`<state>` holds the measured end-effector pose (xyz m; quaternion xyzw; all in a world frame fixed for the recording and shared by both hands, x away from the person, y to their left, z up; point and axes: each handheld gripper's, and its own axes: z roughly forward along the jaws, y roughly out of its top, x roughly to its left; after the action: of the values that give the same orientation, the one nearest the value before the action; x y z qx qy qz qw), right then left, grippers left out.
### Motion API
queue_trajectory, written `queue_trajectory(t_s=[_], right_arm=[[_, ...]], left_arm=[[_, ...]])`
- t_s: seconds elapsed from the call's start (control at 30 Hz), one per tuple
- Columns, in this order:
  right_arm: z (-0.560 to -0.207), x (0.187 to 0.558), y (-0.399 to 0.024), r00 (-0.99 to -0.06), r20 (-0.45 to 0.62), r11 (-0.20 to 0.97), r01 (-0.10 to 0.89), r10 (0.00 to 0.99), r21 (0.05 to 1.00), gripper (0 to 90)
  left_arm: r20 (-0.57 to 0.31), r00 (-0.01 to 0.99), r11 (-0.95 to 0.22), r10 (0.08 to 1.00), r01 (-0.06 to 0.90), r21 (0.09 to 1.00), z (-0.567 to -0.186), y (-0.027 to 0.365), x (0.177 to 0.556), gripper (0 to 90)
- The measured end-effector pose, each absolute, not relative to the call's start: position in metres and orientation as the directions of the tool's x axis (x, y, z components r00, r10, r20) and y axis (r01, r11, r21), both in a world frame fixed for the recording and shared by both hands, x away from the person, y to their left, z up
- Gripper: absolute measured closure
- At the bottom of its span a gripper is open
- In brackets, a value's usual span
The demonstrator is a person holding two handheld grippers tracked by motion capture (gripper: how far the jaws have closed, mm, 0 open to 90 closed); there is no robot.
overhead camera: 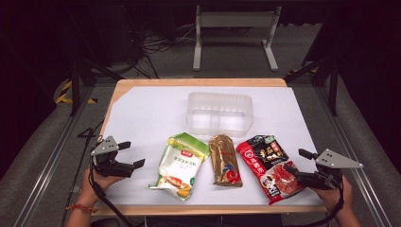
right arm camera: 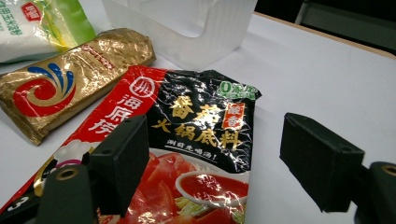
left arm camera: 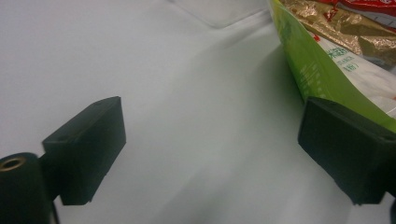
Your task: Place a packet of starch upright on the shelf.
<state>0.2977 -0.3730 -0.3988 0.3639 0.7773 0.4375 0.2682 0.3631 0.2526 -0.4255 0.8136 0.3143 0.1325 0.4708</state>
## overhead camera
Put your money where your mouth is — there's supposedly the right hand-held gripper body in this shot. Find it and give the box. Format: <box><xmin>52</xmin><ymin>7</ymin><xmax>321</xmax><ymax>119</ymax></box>
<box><xmin>296</xmin><ymin>148</ymin><xmax>364</xmax><ymax>191</ymax></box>

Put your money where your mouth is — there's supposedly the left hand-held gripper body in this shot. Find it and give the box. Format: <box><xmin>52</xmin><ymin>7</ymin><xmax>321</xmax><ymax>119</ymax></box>
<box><xmin>90</xmin><ymin>135</ymin><xmax>136</xmax><ymax>179</ymax></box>

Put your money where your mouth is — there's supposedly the red black sauce packet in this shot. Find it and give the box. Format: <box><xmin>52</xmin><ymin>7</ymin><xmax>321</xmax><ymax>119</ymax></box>
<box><xmin>235</xmin><ymin>134</ymin><xmax>306</xmax><ymax>206</ymax></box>

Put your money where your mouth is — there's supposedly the green white food packet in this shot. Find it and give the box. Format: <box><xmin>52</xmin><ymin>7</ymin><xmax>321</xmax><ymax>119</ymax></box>
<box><xmin>148</xmin><ymin>131</ymin><xmax>211</xmax><ymax>201</ymax></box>

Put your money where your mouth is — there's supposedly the gold foil packet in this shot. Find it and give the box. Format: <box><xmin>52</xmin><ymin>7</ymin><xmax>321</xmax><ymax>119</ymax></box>
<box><xmin>208</xmin><ymin>133</ymin><xmax>244</xmax><ymax>188</ymax></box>

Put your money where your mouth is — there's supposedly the clear plastic bin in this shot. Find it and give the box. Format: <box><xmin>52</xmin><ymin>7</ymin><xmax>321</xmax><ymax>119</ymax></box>
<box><xmin>185</xmin><ymin>92</ymin><xmax>254</xmax><ymax>138</ymax></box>

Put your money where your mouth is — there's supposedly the person's right hand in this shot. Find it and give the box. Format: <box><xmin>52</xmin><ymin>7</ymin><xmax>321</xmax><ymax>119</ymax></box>
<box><xmin>310</xmin><ymin>175</ymin><xmax>354</xmax><ymax>216</ymax></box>

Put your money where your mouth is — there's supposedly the person's left hand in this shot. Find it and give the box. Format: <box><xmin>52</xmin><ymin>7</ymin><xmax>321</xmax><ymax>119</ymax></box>
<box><xmin>78</xmin><ymin>166</ymin><xmax>126</xmax><ymax>208</ymax></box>

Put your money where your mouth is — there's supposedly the white paper sheet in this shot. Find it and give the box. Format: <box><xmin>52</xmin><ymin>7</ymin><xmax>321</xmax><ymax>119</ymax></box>
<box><xmin>94</xmin><ymin>85</ymin><xmax>323</xmax><ymax>207</ymax></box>

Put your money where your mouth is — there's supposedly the black metal stand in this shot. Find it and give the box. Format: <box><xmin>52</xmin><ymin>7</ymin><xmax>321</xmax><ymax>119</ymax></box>
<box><xmin>67</xmin><ymin>55</ymin><xmax>126</xmax><ymax>116</ymax></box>
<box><xmin>285</xmin><ymin>55</ymin><xmax>340</xmax><ymax>116</ymax></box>

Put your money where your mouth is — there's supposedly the yellow black hazard tape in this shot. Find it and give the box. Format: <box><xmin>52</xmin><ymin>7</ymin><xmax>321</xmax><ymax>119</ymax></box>
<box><xmin>56</xmin><ymin>79</ymin><xmax>97</xmax><ymax>105</ymax></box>

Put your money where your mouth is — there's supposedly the white metal stand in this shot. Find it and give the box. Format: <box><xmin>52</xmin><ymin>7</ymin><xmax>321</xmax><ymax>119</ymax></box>
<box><xmin>192</xmin><ymin>4</ymin><xmax>283</xmax><ymax>72</ymax></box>

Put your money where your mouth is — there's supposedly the thin black floor cable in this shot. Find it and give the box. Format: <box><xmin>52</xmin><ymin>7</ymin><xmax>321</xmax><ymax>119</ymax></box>
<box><xmin>60</xmin><ymin>119</ymin><xmax>105</xmax><ymax>227</ymax></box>

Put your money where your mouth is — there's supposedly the left hand-held gripper cable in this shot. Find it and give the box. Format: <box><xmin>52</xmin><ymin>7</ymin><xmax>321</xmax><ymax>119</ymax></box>
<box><xmin>88</xmin><ymin>155</ymin><xmax>143</xmax><ymax>227</ymax></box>

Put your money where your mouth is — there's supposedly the hand-held gripper cable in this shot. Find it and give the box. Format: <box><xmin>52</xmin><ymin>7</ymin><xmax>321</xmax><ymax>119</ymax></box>
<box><xmin>283</xmin><ymin>181</ymin><xmax>346</xmax><ymax>227</ymax></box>
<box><xmin>88</xmin><ymin>155</ymin><xmax>143</xmax><ymax>227</ymax></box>

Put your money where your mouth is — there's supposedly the right hand-held gripper cable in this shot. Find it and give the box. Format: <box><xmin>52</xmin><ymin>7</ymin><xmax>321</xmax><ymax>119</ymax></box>
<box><xmin>283</xmin><ymin>181</ymin><xmax>346</xmax><ymax>227</ymax></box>

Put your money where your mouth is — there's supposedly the aluminium floor rail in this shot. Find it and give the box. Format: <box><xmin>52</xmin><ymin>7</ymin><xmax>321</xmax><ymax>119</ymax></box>
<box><xmin>12</xmin><ymin>84</ymin><xmax>96</xmax><ymax>227</ymax></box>
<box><xmin>315</xmin><ymin>86</ymin><xmax>393</xmax><ymax>227</ymax></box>

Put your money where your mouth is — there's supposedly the red braided bracelet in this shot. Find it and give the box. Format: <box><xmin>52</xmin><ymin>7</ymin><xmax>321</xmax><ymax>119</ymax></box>
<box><xmin>65</xmin><ymin>203</ymin><xmax>98</xmax><ymax>215</ymax></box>

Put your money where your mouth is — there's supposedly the tangle of floor cables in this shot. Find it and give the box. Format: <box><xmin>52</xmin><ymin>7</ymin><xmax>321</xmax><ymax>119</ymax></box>
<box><xmin>119</xmin><ymin>23</ymin><xmax>197</xmax><ymax>79</ymax></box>

